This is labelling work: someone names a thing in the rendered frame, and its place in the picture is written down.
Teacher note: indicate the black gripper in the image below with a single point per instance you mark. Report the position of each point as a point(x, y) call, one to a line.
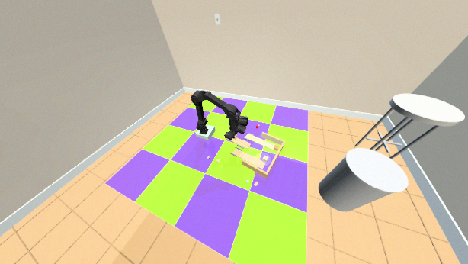
point(232, 133)

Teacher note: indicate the peach flat strip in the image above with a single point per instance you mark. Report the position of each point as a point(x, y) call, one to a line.
point(238, 153)

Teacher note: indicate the beige strip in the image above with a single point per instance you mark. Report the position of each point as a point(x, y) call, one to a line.
point(241, 142)

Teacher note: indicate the pale yellow flat strip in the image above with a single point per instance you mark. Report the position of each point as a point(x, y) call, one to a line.
point(251, 137)

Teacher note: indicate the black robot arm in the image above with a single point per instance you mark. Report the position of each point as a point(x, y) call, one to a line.
point(230, 110)

